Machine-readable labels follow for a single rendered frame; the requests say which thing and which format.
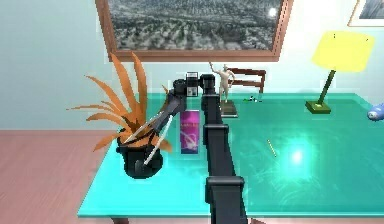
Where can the blue and white round object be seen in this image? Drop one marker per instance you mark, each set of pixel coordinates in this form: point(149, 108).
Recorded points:
point(376, 112)

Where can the brown wooden chair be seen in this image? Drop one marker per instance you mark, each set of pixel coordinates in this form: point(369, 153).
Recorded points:
point(250, 78)

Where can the pink and red milk carton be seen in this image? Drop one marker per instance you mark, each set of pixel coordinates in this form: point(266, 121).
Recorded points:
point(189, 131)

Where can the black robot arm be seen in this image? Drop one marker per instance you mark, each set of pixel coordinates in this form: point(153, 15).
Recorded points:
point(218, 146)

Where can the large brown framed picture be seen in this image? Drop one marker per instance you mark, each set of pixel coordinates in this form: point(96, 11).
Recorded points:
point(195, 28)

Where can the turquoise glass table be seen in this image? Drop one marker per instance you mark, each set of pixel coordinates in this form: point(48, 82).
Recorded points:
point(266, 160)

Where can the yellow shade table lamp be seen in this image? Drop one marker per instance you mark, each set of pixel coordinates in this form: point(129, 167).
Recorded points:
point(335, 63)

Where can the yellow pencil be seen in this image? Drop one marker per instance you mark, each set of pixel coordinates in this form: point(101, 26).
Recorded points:
point(271, 148)

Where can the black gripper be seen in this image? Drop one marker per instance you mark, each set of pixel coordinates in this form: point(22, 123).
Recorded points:
point(174, 103)

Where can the orange plant in black pot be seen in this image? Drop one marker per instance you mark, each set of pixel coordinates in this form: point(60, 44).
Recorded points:
point(133, 133)

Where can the white human figure statue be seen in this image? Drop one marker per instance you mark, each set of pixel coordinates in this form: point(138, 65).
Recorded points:
point(226, 87)

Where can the small pale framed picture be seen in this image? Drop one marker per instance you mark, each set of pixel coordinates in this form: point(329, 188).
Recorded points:
point(368, 12)

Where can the small green and black object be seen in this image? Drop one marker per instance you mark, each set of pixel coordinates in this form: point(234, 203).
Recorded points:
point(250, 99)

